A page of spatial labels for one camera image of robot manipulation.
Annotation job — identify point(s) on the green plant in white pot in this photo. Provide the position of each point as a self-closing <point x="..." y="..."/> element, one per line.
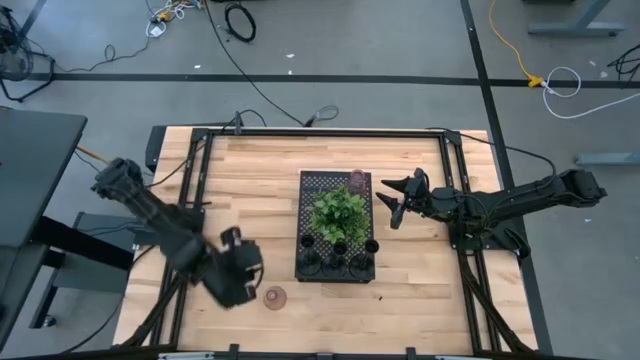
<point x="339" y="215"/>

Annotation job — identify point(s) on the grey table leg frame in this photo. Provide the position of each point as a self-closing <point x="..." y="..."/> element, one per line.
<point x="575" y="27"/>

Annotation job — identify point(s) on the black desk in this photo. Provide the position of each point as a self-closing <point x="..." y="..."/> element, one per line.
<point x="35" y="165"/>

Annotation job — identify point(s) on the black desk base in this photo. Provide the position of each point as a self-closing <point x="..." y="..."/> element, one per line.
<point x="85" y="240"/>

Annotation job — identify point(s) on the black metal candlestick holder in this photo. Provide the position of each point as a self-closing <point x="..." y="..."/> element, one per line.
<point x="335" y="265"/>
<point x="361" y="265"/>
<point x="309" y="262"/>

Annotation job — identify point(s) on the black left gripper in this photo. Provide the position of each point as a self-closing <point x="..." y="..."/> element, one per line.
<point x="237" y="272"/>

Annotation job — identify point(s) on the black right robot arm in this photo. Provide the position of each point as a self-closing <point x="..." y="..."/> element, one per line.
<point x="525" y="195"/>

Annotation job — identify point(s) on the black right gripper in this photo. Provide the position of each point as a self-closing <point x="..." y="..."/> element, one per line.
<point x="420" y="197"/>

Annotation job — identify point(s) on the black floor fan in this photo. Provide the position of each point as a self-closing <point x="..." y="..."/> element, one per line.
<point x="12" y="55"/>

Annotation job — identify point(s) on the pink ribbed glass candle holder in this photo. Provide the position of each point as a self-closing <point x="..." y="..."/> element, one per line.
<point x="275" y="298"/>
<point x="357" y="181"/>

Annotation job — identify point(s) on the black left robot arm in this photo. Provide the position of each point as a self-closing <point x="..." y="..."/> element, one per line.
<point x="150" y="210"/>

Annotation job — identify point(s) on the blue-grey metal bar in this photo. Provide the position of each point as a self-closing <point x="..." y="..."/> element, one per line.
<point x="610" y="159"/>

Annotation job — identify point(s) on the black perforated metal shelf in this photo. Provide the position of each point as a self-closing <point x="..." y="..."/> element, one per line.
<point x="306" y="210"/>

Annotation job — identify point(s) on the black aluminium table frame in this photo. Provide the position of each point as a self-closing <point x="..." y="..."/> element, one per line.
<point x="325" y="133"/>

